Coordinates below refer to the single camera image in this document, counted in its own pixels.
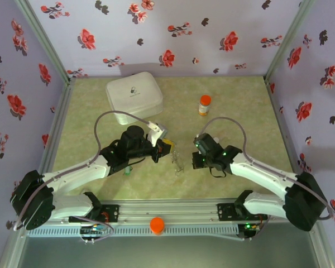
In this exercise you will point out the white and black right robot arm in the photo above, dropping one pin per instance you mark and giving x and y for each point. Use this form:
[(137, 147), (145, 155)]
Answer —
[(262, 174)]

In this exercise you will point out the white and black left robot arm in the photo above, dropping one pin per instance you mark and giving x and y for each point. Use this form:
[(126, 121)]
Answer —
[(78, 171)]

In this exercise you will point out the small white-capped bottle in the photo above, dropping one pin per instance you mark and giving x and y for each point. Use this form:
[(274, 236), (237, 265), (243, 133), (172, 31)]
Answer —
[(216, 138)]

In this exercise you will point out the green key tag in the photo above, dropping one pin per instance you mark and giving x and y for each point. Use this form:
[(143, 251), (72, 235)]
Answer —
[(127, 171)]

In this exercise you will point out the white square pill case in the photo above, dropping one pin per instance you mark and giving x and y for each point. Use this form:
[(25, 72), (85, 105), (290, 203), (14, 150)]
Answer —
[(134, 95)]

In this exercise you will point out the orange-capped pill bottle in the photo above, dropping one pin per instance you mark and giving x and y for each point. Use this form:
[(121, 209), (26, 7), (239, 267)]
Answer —
[(205, 104)]

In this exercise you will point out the orange round button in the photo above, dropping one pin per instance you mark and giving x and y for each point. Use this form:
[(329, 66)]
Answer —
[(157, 224)]

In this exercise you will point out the small circuit board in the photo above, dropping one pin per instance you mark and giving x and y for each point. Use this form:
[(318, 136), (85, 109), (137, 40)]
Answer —
[(93, 229), (249, 227)]

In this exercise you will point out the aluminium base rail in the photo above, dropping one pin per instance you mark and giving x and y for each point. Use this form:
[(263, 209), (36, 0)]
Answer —
[(167, 209)]

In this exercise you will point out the aluminium side rail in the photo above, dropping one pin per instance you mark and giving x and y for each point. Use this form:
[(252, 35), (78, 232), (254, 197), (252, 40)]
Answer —
[(280, 125), (57, 125)]

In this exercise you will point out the aluminium frame post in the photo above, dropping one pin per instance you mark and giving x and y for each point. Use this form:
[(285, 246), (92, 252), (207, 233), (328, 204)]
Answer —
[(287, 39), (45, 39)]

